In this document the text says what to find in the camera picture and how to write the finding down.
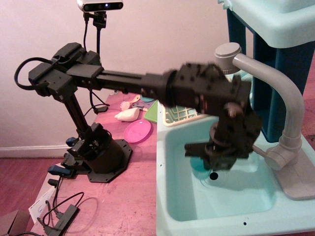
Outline teal plate on table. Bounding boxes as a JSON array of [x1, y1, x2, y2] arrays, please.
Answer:
[[140, 95, 155, 103]]

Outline dark blue toy shelf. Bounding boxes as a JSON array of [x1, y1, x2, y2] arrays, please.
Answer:
[[227, 0, 315, 143]]

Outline green cutting board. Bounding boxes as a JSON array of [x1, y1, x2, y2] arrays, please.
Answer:
[[144, 100, 158, 123]]

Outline cardboard box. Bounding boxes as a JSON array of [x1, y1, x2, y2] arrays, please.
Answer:
[[0, 210, 30, 236]]

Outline grey toy spatula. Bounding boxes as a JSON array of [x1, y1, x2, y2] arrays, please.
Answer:
[[132, 101, 152, 111]]

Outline black usb hub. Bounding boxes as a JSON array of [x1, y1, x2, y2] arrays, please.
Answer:
[[44, 205, 80, 236]]

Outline cream soap bottle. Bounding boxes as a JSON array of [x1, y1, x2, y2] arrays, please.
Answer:
[[114, 108, 140, 122]]

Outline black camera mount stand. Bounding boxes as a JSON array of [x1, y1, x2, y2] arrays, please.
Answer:
[[83, 11, 109, 114]]

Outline pink plastic plate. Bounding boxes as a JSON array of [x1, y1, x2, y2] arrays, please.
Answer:
[[124, 119, 151, 143]]

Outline teal plastic cup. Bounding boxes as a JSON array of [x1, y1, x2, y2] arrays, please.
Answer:
[[190, 157, 210, 180]]

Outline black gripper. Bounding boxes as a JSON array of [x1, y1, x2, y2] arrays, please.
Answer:
[[185, 102, 262, 171]]

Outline grey toy faucet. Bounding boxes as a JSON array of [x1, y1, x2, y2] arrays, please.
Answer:
[[215, 42, 315, 200]]

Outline black camera cable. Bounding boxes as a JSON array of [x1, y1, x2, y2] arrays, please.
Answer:
[[83, 17, 111, 107]]

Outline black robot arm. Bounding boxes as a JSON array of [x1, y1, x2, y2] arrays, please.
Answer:
[[22, 43, 262, 182]]

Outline white paper sheet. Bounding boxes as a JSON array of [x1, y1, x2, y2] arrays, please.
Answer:
[[28, 187, 55, 223]]

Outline blue black clamp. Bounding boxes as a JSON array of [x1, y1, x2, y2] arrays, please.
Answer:
[[48, 165, 75, 178]]

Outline teal toy sink unit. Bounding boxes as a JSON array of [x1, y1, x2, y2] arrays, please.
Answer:
[[156, 105, 315, 236]]

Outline silver depth camera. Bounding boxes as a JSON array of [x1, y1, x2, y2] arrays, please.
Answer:
[[77, 0, 124, 12]]

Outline black hub cable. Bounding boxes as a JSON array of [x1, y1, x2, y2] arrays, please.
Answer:
[[36, 176, 85, 233]]

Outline orange dish brush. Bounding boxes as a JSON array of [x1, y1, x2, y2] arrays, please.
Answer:
[[120, 94, 141, 111]]

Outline cream dish rack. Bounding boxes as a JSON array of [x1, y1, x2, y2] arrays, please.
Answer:
[[163, 106, 209, 127]]

